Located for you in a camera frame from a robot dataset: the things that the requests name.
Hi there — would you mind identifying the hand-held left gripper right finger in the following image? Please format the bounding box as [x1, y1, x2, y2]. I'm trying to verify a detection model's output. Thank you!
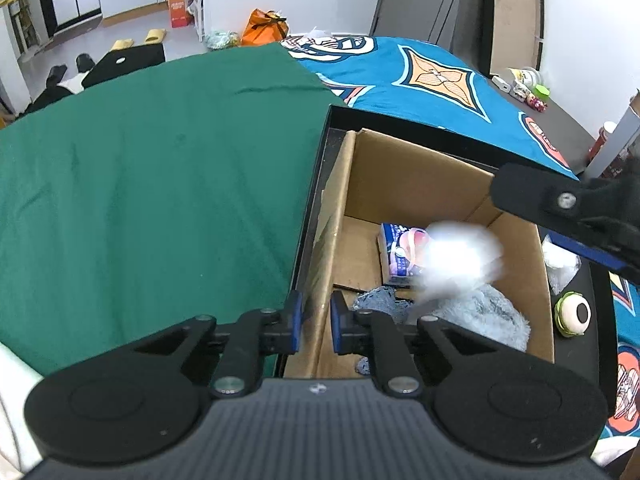
[330, 290, 469, 398]

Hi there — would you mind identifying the black stool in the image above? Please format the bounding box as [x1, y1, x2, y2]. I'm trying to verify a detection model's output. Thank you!
[82, 42, 166, 89]

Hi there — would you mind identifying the large black tray lid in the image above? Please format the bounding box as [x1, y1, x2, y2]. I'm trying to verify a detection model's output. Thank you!
[481, 0, 545, 79]

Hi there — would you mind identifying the blue and pink carton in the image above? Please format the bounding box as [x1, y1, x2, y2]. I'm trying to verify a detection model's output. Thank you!
[378, 222, 434, 286]

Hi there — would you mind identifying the green white round toy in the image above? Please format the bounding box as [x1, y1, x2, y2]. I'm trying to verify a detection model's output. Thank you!
[553, 290, 594, 337]

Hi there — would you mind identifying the clear bag of white stuffing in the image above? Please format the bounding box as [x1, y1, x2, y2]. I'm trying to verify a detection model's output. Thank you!
[542, 240, 581, 295]

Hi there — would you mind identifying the white and green bag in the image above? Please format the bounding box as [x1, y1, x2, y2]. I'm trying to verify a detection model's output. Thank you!
[205, 28, 241, 50]

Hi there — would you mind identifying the white soft ball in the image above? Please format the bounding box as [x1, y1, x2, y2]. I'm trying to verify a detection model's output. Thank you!
[416, 220, 504, 312]

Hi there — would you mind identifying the green bed sheet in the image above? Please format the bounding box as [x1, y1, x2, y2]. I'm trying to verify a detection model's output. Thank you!
[0, 42, 349, 377]

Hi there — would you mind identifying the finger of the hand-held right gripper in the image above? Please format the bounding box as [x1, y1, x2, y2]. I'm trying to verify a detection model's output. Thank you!
[542, 230, 640, 282]
[489, 161, 640, 235]

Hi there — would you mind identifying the orange bag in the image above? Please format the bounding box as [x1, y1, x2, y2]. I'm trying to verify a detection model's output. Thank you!
[240, 8, 290, 47]

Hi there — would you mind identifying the denim heart cushion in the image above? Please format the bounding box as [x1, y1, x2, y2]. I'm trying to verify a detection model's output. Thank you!
[352, 287, 417, 377]

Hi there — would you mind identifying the fluffy blue-grey plush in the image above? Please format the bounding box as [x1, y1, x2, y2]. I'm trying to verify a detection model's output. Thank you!
[414, 283, 532, 354]

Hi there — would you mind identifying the brown cardboard box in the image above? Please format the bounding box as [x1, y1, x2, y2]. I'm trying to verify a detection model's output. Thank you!
[284, 128, 556, 381]

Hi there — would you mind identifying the black and white cloth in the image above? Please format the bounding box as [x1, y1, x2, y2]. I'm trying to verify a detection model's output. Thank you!
[24, 72, 89, 114]

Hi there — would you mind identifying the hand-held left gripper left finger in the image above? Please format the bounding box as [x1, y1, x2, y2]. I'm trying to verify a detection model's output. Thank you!
[164, 290, 305, 400]

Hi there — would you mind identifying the grey upright board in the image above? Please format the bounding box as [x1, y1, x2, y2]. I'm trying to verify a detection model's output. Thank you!
[369, 0, 494, 77]

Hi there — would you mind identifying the orange cardboard box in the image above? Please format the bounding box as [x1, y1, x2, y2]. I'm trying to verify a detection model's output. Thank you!
[167, 0, 196, 29]

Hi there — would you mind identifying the black shallow tray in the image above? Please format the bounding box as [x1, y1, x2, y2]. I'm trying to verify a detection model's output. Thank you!
[273, 104, 621, 413]

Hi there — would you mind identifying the blue printed blanket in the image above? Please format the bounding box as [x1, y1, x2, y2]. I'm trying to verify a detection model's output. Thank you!
[279, 34, 640, 442]

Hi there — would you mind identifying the red can with white lid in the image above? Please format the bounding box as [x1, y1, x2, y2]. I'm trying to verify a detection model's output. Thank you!
[587, 120, 619, 161]

